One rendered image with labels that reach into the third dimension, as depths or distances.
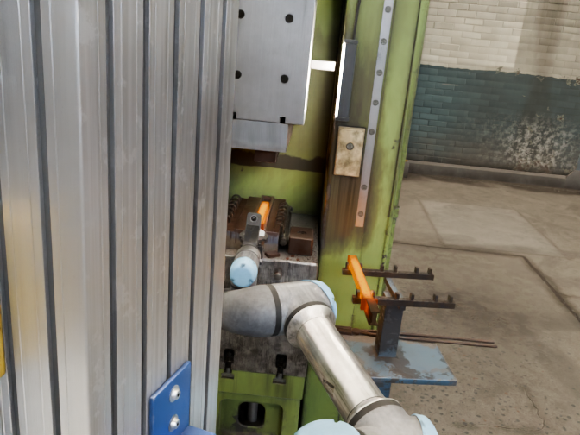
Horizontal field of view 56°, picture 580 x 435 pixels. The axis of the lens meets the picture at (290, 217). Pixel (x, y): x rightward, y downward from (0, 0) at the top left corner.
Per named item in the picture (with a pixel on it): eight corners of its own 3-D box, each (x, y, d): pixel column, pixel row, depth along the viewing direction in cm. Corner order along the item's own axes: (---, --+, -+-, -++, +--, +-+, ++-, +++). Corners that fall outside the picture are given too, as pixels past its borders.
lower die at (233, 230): (277, 253, 191) (279, 230, 188) (220, 247, 191) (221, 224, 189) (284, 217, 231) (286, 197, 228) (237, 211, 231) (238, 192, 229)
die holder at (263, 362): (305, 377, 198) (318, 264, 185) (201, 367, 199) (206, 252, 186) (308, 306, 252) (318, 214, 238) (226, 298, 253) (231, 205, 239)
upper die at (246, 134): (286, 153, 180) (288, 123, 177) (225, 147, 180) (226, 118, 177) (292, 133, 220) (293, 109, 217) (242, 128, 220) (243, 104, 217)
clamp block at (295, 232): (312, 256, 190) (313, 239, 188) (287, 254, 191) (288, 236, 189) (312, 244, 202) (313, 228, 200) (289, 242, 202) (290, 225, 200)
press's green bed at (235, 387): (293, 480, 213) (305, 377, 199) (198, 469, 214) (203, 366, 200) (299, 394, 266) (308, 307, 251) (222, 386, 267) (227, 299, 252)
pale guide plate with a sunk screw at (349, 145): (359, 177, 193) (365, 129, 188) (333, 174, 193) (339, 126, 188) (358, 175, 195) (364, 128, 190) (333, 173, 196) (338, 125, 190)
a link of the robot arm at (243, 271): (227, 289, 154) (229, 261, 152) (233, 274, 165) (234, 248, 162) (255, 292, 154) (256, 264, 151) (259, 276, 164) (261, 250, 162)
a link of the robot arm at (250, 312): (228, 346, 112) (179, 325, 157) (278, 339, 116) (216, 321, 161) (223, 289, 113) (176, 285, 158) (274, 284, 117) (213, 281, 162)
